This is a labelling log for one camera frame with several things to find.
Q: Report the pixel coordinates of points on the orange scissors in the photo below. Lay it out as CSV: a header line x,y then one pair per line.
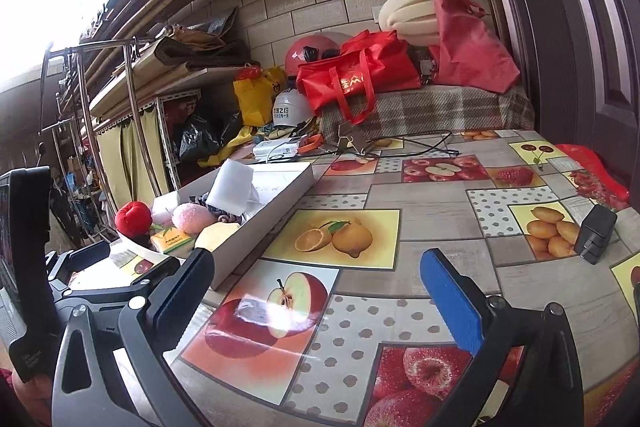
x,y
311,143

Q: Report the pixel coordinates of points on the cream foam roll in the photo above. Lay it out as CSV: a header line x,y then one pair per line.
x,y
407,14

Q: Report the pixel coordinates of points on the red apple plush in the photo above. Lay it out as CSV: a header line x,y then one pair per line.
x,y
132,217

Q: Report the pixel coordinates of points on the black plastic bag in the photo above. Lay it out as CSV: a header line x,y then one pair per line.
x,y
200,134

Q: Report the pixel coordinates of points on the yellow curtain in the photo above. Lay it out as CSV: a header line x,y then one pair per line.
x,y
130,157

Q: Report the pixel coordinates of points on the yellow sponge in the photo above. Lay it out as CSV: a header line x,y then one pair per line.
x,y
215,234

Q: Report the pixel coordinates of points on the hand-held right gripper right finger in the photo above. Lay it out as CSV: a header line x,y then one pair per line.
x,y
450,302

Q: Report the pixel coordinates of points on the yellow shopping bag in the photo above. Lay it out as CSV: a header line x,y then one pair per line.
x,y
257,97

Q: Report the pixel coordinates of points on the black and white patterned cloth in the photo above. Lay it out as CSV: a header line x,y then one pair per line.
x,y
220,209

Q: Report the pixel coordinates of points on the white wall switch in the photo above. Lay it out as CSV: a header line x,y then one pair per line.
x,y
376,13

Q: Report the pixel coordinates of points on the red plastic bag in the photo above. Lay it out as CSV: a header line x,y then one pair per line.
x,y
470,47

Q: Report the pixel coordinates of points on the brown door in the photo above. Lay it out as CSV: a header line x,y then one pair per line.
x,y
575,7

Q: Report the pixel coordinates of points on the pink helmet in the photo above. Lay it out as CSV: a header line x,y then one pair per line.
x,y
305,49

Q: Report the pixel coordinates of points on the white power bank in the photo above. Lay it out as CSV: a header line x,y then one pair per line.
x,y
275,150

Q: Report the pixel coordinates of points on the white foam block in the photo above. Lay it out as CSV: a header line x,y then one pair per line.
x,y
232,187
162,207

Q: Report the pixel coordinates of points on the plaid blanket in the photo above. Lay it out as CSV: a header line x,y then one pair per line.
x,y
440,107

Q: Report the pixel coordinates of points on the red tote bag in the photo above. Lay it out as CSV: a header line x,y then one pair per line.
x,y
360,72

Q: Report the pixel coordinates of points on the brown bag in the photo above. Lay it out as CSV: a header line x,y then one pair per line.
x,y
200,47

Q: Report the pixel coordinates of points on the pink plush doll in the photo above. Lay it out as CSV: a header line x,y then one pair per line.
x,y
192,217

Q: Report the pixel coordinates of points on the white cardboard box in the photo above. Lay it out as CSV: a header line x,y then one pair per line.
x,y
280,202

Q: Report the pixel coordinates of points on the yellow cloth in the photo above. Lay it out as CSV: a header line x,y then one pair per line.
x,y
225,152

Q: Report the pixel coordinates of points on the white helmet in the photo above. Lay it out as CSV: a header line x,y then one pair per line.
x,y
290,107

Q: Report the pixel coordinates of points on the metal clothes rack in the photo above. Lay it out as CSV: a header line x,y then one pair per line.
x,y
134,107

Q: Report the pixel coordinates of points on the fruit print tablecloth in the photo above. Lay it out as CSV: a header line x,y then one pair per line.
x,y
425,217

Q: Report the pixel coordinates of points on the black charger block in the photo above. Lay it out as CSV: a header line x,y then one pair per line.
x,y
595,232

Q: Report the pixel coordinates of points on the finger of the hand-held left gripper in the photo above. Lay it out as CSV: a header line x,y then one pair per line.
x,y
145,279

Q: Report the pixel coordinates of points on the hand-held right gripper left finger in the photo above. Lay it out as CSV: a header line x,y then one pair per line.
x,y
175,292

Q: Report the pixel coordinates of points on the yellow tissue pack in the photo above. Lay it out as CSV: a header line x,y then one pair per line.
x,y
172,243

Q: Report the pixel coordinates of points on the wooden storage shelf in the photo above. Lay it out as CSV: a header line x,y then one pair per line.
x,y
150,67

